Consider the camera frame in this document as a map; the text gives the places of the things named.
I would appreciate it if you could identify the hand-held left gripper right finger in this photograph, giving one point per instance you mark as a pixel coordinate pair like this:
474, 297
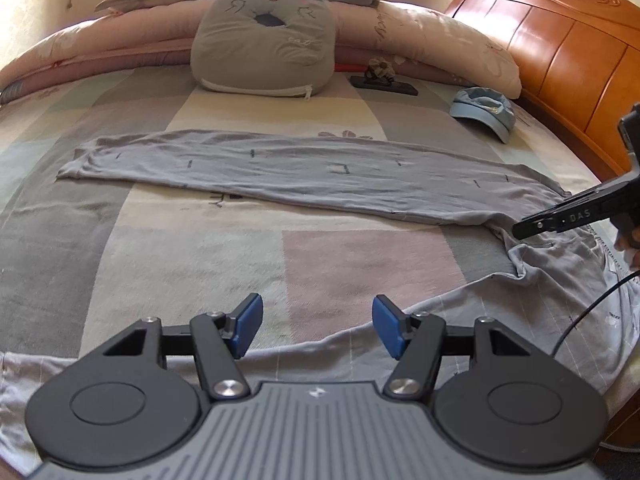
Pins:
390, 327

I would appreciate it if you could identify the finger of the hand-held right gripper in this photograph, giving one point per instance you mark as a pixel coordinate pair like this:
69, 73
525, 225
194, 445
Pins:
530, 227

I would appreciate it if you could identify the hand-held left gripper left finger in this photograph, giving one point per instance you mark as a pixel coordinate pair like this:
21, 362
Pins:
247, 325

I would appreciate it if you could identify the grey pants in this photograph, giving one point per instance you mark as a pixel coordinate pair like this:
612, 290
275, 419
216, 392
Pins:
300, 180

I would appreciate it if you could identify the person's right hand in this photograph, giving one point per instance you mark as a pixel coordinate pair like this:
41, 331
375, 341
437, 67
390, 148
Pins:
622, 242

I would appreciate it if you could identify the blue cap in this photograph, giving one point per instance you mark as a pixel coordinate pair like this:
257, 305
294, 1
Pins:
480, 110

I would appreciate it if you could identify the wooden headboard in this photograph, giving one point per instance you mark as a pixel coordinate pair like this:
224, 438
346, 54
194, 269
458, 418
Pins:
550, 50

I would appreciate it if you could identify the black phone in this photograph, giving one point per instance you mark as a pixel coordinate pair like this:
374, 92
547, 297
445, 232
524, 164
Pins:
400, 89

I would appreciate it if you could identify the pink floral quilt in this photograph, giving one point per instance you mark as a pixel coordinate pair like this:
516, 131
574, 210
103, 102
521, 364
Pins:
425, 35

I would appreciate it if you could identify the brown hair scrunchie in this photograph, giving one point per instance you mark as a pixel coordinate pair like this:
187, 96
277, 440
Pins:
380, 67

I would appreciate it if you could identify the grey cat face cushion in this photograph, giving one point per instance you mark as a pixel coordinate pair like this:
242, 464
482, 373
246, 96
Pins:
260, 45

